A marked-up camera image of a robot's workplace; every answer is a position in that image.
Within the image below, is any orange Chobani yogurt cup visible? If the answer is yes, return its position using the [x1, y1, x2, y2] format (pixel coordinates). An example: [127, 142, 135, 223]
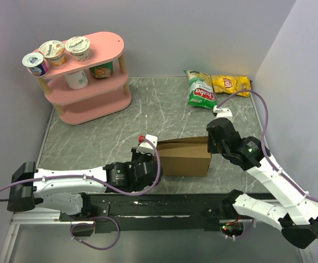
[38, 40, 66, 66]

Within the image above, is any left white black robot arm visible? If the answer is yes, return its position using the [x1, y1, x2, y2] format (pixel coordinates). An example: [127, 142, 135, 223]
[7, 148, 163, 220]

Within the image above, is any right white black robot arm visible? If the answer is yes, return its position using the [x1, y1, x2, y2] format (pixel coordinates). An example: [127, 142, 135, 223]
[206, 118, 318, 249]

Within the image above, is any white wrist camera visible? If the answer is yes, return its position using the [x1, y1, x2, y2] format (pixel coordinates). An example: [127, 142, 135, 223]
[137, 134, 158, 156]
[213, 106, 233, 121]

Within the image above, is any blue white yogurt cup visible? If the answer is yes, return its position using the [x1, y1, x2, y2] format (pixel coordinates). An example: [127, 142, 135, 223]
[22, 52, 48, 77]

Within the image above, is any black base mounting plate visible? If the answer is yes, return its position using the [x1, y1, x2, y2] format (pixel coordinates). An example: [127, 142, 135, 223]
[59, 193, 248, 233]

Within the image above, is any green Chuba chips bag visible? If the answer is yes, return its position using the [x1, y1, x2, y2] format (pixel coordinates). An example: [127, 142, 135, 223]
[184, 70, 217, 110]

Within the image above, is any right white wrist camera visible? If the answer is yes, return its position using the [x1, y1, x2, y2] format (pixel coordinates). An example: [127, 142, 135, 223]
[213, 106, 233, 121]

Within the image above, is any white Chobani yogurt cup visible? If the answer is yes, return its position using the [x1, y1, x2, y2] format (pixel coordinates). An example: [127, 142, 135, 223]
[65, 36, 90, 61]

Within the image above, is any yellow Lays chips bag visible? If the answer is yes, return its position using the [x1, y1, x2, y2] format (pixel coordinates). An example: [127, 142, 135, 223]
[211, 75, 251, 94]

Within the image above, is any white plastic cup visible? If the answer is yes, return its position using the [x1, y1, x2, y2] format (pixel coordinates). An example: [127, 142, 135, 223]
[65, 70, 88, 90]

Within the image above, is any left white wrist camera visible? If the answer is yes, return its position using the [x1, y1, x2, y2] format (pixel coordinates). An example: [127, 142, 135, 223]
[137, 134, 158, 156]

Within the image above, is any green snack cup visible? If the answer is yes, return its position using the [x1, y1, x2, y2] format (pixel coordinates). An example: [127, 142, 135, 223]
[89, 61, 113, 79]

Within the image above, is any brown cardboard box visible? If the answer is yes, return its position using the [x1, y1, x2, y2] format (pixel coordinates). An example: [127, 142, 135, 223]
[157, 136, 211, 177]

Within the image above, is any pink three-tier shelf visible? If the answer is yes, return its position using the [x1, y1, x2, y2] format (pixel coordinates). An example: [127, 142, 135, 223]
[36, 32, 132, 125]

